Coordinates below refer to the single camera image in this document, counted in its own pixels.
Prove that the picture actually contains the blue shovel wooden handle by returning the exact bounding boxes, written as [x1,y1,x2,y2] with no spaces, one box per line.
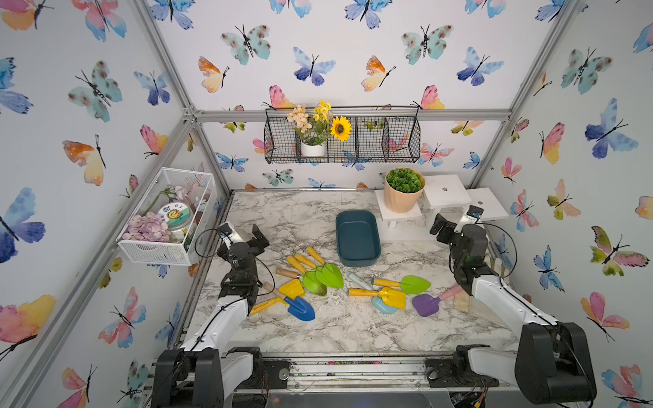
[264,283,316,322]

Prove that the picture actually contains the green shovel yellow handle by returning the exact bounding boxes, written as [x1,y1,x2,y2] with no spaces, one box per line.
[294,248,344,289]
[307,246,345,289]
[372,275,431,295]
[287,256,316,277]

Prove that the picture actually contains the purple shovel pink handle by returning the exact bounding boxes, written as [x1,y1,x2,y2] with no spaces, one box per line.
[412,285,463,317]

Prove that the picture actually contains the yellow plastic shovel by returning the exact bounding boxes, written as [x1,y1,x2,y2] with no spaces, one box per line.
[250,279,305,316]
[349,287,406,309]

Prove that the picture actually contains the light blue shovel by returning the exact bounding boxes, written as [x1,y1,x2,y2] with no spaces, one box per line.
[348,272,398,316]

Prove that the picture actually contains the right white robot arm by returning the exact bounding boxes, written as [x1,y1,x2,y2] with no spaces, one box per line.
[430,207,597,406]

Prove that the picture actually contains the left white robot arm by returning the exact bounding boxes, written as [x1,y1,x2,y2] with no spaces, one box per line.
[145,222,270,407]

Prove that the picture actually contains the teal plastic storage box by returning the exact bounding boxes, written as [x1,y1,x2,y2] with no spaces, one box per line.
[336,210,382,268]

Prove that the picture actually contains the white stepped wooden stand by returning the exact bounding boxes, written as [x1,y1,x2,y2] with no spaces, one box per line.
[375,174,508,242]

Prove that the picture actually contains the terracotta pot green plant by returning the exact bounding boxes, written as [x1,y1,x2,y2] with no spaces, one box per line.
[384,168,426,214]

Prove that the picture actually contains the round tin green lid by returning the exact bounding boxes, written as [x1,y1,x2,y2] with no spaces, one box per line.
[157,202,192,231]

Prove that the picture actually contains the pink artificial hydrangea flowers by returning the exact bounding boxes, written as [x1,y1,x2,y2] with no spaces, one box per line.
[121,212,171,242]

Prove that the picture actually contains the white pot with flowers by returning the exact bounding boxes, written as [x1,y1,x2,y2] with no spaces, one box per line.
[287,100,353,158]

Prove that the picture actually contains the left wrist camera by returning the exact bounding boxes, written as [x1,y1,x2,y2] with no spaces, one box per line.
[216,222,246,247]

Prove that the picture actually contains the green shovel wooden handle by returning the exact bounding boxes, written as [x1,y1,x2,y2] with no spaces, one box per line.
[275,268,328,297]

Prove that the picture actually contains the white wire wall basket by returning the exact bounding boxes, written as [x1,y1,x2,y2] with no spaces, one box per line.
[117,168,217,266]

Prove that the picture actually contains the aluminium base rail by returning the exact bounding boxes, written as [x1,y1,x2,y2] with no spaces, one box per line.
[142,354,572,396]

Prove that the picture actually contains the black wire wall basket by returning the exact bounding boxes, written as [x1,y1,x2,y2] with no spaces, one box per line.
[264,105,422,167]

